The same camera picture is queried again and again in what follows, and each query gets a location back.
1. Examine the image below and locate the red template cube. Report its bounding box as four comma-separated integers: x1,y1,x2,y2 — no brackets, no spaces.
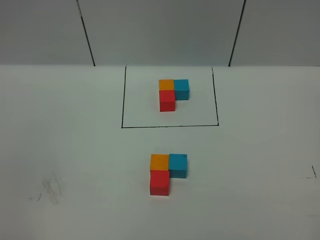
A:
159,90,176,112

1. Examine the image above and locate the orange template cube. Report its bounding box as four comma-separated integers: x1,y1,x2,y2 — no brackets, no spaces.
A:
158,79,175,91

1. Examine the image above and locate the blue template cube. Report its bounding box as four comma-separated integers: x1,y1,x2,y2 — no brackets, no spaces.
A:
173,79,190,101

